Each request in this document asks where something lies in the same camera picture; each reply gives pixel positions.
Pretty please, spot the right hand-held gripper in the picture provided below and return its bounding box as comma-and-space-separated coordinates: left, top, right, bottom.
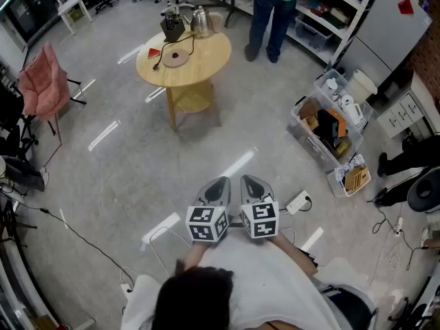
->
239, 175, 280, 239

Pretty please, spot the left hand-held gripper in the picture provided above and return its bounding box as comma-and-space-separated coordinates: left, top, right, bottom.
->
185, 176, 232, 243

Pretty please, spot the stainless steel kettle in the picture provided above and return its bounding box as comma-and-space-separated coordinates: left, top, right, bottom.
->
181, 5, 224, 40

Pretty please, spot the person's left forearm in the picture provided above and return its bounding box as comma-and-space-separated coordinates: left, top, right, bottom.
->
184, 241, 214, 270

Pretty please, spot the person's right forearm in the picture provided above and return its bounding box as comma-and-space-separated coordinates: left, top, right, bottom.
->
271, 232, 319, 278

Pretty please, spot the white plastic jug with handle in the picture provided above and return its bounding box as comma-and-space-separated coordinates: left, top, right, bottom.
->
340, 94, 364, 127

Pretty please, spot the clear bin of brown boxes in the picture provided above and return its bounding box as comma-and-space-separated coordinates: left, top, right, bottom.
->
288, 96, 364, 171

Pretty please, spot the white plastic basket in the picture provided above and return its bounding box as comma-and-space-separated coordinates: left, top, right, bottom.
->
326, 155, 372, 198

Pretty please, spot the person's white shirt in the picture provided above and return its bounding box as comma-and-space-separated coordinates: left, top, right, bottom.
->
120, 232, 344, 330

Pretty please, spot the wooden slotted box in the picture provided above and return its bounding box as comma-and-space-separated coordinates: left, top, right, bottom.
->
343, 166, 371, 192

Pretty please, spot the round wooden table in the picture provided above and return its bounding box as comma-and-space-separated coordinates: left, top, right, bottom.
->
135, 29, 232, 133

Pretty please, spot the white round appliance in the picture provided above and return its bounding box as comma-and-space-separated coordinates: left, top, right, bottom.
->
324, 78, 340, 99

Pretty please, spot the cream plastic bucket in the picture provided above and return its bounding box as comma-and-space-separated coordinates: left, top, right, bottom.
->
346, 69, 378, 105

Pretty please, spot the brown remote holder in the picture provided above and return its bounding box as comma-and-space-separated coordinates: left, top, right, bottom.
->
159, 19, 186, 43

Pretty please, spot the white drawer cabinet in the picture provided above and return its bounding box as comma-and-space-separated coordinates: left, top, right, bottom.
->
376, 91, 430, 139

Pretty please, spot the clear lidded storage box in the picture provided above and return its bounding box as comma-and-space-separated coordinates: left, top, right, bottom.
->
294, 15, 334, 53

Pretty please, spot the grey oval shell device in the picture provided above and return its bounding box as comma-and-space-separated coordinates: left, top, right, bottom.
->
407, 168, 440, 215

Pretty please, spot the pink folding chair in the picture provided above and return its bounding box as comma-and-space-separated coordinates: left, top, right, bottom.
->
17, 42, 87, 166

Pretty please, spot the white metal shelf unit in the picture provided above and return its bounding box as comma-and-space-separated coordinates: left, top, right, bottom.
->
274, 0, 381, 70

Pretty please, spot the grey metal cabinet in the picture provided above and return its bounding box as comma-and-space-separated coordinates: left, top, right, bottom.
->
338, 0, 434, 89

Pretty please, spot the black swivel chair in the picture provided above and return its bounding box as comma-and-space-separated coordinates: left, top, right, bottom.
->
0, 80, 39, 157

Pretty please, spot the small white table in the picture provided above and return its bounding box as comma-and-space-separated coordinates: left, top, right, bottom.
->
56, 0, 94, 36

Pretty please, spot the black double door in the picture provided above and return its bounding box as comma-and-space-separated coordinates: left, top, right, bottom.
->
6, 0, 59, 43

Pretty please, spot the black power cord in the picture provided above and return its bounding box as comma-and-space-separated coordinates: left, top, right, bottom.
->
152, 32, 197, 72

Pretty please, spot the black bag with strap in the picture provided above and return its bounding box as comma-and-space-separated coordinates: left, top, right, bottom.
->
319, 283, 379, 330

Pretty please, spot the black floor cable with adapter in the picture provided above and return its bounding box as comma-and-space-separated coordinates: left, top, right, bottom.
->
40, 207, 137, 290

